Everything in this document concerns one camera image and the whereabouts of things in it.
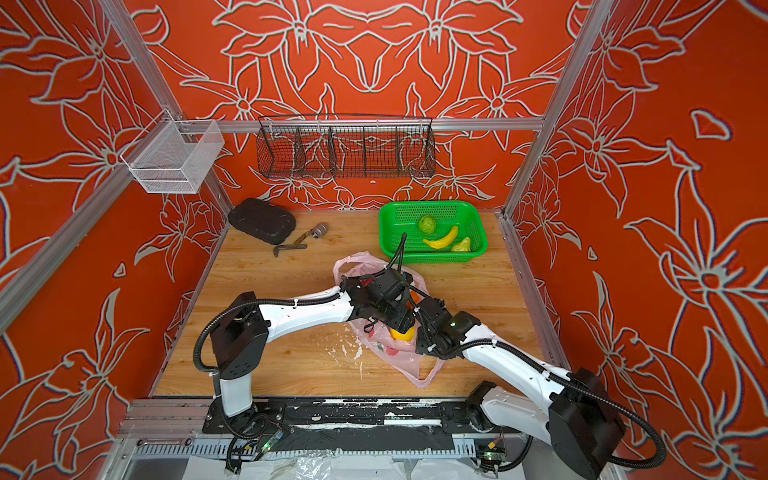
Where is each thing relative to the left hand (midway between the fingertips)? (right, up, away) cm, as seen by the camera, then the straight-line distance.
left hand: (408, 314), depth 82 cm
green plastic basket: (+13, +24, +28) cm, 39 cm away
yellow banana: (+15, +20, +24) cm, 35 cm away
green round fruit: (+9, +27, +25) cm, 37 cm away
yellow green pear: (+21, +19, +18) cm, 33 cm away
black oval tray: (-53, +28, +28) cm, 66 cm away
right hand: (+3, -9, 0) cm, 9 cm away
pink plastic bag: (-2, -10, -5) cm, 11 cm away
